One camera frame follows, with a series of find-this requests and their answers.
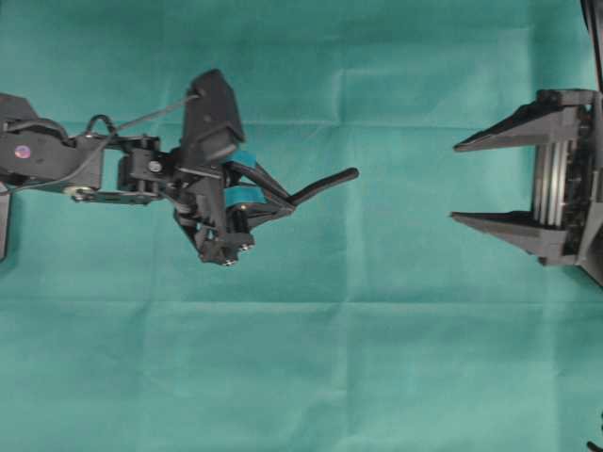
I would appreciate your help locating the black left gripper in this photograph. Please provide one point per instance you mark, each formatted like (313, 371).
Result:
(216, 219)

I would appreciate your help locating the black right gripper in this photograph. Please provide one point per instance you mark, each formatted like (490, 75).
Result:
(565, 225)

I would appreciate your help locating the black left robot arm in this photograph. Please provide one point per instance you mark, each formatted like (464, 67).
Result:
(38, 154)

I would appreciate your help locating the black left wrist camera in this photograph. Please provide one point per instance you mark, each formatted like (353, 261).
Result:
(212, 128)

